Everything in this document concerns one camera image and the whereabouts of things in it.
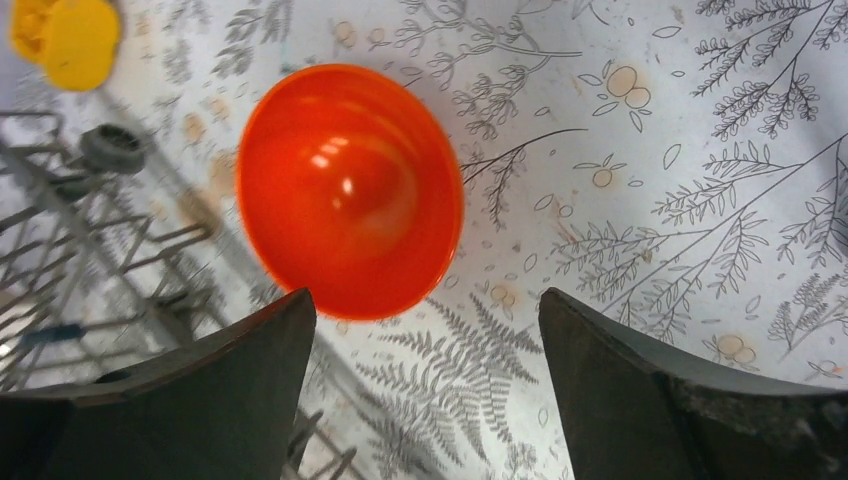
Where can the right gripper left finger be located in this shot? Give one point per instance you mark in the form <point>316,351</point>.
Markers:
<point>223,407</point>

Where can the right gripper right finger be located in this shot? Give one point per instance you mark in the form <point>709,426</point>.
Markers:
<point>633,407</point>

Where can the orange plastic bowl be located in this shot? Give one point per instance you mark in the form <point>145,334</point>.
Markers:
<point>348,187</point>

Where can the floral tablecloth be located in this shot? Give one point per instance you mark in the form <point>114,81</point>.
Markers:
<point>681,166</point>

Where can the yellow plastic toy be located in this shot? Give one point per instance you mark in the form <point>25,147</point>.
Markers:
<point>74,42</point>

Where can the grey wire dish rack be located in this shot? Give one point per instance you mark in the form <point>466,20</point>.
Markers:
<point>88,288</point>

